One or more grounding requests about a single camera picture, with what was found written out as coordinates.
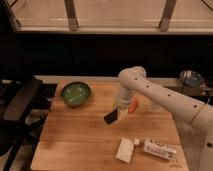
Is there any orange carrot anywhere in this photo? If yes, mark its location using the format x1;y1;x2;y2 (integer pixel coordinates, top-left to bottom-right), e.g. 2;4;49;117
128;97;139;114

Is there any black eraser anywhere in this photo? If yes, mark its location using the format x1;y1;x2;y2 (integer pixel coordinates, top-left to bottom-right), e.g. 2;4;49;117
104;109;118;125

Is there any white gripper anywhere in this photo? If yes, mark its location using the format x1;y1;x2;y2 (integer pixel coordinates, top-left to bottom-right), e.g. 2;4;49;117
114;96;132;121

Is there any green bowl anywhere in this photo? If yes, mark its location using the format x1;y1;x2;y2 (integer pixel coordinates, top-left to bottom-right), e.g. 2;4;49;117
61;81;91;107

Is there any white toothpaste tube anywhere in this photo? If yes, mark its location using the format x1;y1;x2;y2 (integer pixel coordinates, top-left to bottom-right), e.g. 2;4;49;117
134;139;177;160

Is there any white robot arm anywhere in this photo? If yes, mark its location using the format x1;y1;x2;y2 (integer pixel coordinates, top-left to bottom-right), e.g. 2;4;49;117
115;66;213;171

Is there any black office chair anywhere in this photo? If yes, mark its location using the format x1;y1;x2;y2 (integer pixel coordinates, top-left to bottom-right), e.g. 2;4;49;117
0;75;58;171

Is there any white sponge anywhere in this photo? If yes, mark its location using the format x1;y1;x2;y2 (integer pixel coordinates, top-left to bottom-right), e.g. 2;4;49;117
116;138;134;164

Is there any blue round dish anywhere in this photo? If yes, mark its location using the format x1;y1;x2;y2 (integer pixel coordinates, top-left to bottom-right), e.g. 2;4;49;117
180;70;204;87

